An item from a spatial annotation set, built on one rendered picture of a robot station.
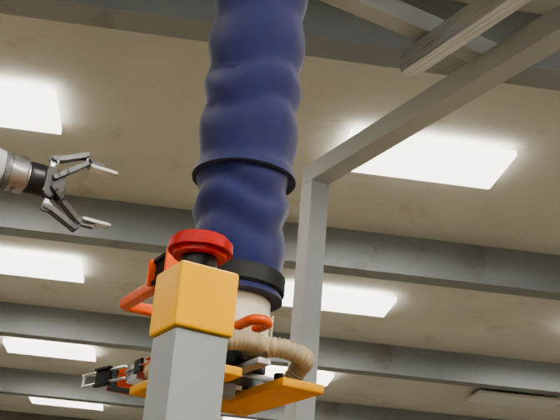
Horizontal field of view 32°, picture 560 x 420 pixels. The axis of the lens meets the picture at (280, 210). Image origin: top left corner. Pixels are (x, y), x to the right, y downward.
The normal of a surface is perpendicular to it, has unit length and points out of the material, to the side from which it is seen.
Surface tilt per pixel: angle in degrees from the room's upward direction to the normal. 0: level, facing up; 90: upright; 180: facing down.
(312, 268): 90
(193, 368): 90
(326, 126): 180
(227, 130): 96
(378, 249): 90
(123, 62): 180
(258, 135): 101
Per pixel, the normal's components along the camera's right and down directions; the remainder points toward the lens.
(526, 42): -0.86, -0.26
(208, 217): -0.62, -0.58
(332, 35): 0.14, -0.38
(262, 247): 0.59, -0.43
